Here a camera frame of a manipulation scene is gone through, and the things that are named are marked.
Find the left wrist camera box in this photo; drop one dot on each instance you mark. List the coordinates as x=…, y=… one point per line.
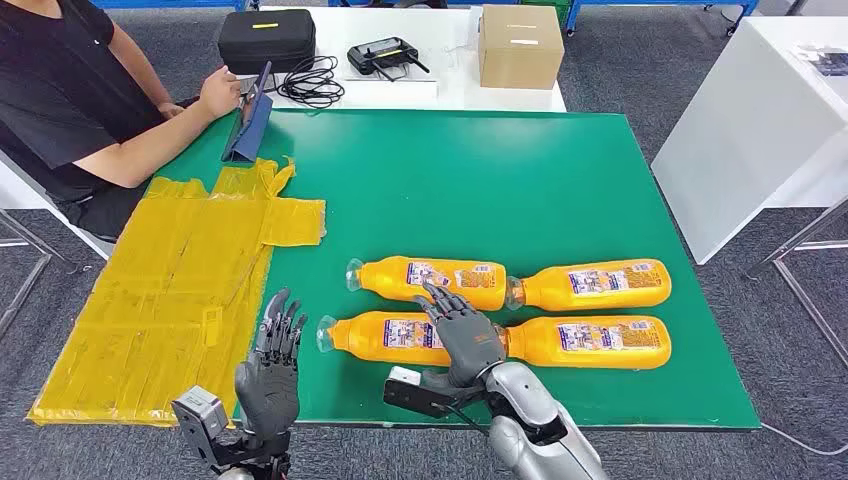
x=199, y=414

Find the person's right forearm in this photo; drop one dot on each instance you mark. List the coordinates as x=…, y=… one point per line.
x=146, y=149

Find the green plastic crate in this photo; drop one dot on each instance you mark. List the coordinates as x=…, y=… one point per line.
x=546, y=8

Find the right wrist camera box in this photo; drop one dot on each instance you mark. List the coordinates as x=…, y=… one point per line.
x=414, y=397

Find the person's left hand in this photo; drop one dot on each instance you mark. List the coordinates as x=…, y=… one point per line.
x=171, y=110

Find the black carrying case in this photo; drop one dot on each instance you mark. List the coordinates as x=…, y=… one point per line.
x=265, y=43

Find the person's right hand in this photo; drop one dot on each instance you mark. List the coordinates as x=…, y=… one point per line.
x=220, y=93

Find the orange Tide detergent bottle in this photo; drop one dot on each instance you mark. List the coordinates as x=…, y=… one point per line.
x=543, y=344
x=550, y=288
x=391, y=278
x=371, y=338

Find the yellow taped plastic sheet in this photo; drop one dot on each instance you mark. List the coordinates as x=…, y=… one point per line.
x=166, y=298

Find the tablet in blue cover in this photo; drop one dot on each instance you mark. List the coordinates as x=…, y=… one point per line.
x=252, y=129

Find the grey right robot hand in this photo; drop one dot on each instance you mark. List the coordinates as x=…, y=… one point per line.
x=470, y=344

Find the brown cardboard box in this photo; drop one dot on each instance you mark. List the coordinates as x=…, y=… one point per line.
x=520, y=53

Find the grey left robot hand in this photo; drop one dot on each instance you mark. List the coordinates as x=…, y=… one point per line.
x=268, y=391

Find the person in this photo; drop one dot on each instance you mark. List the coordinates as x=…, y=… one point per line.
x=53, y=99

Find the dark printed booklet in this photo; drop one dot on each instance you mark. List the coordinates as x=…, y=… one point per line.
x=828, y=61

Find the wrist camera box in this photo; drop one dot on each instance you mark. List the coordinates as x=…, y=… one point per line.
x=199, y=414
x=414, y=397

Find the black remote controller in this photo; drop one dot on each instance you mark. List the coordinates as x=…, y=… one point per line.
x=381, y=56

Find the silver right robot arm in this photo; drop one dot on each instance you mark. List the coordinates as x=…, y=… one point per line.
x=536, y=430

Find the blue shelf frame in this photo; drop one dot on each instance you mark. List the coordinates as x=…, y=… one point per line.
x=166, y=4
x=662, y=3

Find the white desk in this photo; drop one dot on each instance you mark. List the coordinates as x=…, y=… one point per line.
x=742, y=146

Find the white chair with metal legs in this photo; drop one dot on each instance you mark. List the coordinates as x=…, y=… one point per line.
x=20, y=192

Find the metal table leg frame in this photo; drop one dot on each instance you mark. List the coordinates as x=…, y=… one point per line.
x=805, y=301

